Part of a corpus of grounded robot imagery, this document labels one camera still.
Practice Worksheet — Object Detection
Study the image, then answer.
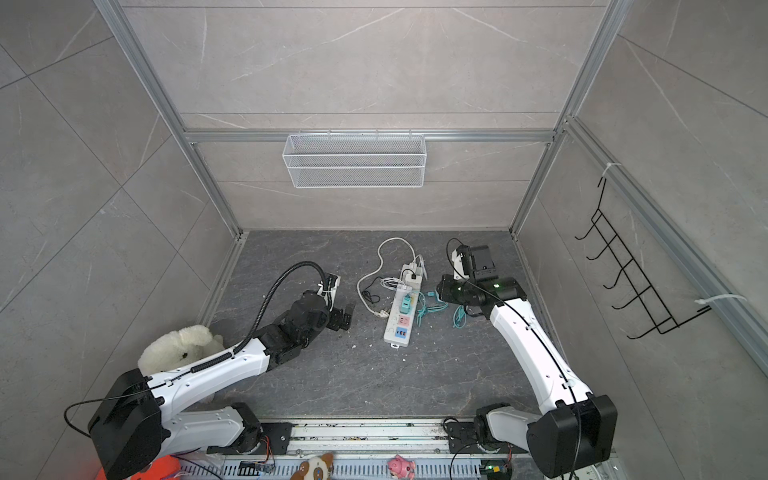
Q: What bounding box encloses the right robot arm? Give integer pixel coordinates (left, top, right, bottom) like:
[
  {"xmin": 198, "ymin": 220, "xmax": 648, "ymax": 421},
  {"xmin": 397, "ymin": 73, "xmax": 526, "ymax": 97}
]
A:
[{"xmin": 436, "ymin": 243, "xmax": 618, "ymax": 479}]

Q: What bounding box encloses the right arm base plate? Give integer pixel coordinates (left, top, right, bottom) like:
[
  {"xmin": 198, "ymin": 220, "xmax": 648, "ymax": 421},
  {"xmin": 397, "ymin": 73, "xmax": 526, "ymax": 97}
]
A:
[{"xmin": 441, "ymin": 417, "xmax": 525, "ymax": 455}]

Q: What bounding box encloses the red plush toy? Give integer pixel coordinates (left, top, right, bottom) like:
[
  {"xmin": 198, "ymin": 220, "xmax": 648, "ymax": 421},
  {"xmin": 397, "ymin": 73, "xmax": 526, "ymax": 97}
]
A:
[{"xmin": 129, "ymin": 456, "xmax": 181, "ymax": 480}]

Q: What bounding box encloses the white wire mesh basket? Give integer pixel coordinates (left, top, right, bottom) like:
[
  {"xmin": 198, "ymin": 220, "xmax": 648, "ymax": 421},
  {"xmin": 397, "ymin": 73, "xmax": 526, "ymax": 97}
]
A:
[{"xmin": 282, "ymin": 133, "xmax": 428, "ymax": 189}]

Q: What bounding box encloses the white charger with black cable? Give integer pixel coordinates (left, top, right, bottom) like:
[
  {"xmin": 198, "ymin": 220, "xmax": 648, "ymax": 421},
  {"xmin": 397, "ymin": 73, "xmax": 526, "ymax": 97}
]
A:
[{"xmin": 360, "ymin": 268, "xmax": 417, "ymax": 305}]

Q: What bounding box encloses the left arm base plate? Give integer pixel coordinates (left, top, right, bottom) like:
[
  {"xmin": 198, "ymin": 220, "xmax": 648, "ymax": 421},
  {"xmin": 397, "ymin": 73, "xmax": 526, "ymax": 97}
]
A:
[{"xmin": 206, "ymin": 422, "xmax": 293, "ymax": 456}]

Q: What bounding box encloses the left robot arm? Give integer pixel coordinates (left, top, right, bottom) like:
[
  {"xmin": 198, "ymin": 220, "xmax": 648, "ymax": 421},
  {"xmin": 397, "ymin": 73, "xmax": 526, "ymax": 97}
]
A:
[{"xmin": 83, "ymin": 261, "xmax": 351, "ymax": 479}]

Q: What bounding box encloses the black wire hook rack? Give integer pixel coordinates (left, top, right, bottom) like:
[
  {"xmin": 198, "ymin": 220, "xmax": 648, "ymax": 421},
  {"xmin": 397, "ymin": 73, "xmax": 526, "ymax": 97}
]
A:
[{"xmin": 574, "ymin": 178, "xmax": 712, "ymax": 340}]

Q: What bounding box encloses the white plush dog toy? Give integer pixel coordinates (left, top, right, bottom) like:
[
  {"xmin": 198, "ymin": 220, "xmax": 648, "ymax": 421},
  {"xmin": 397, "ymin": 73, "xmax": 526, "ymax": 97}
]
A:
[{"xmin": 138, "ymin": 325, "xmax": 225, "ymax": 376}]

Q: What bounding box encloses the brown white plush puppy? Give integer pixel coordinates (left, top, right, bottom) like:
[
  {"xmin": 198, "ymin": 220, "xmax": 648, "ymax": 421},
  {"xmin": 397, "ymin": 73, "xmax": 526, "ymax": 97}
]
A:
[{"xmin": 290, "ymin": 452, "xmax": 334, "ymax": 480}]

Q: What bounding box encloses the white multicolour power strip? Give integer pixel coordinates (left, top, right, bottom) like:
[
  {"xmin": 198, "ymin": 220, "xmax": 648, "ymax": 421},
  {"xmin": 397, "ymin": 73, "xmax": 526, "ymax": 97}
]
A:
[{"xmin": 356, "ymin": 237, "xmax": 427, "ymax": 349}]

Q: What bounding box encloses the teal charger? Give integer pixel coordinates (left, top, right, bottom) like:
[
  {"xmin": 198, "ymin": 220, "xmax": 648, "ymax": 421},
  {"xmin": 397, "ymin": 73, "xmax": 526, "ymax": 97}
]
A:
[{"xmin": 400, "ymin": 291, "xmax": 448, "ymax": 326}]

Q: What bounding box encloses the pink plush toy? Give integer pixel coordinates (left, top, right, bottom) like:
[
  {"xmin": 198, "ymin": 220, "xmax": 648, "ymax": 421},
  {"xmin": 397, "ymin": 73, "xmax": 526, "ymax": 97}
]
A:
[{"xmin": 387, "ymin": 455, "xmax": 416, "ymax": 480}]

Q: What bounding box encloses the white charger adapter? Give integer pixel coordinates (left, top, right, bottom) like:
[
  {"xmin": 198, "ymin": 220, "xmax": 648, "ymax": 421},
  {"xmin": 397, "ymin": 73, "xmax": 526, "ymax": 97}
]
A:
[{"xmin": 379, "ymin": 277, "xmax": 413, "ymax": 293}]

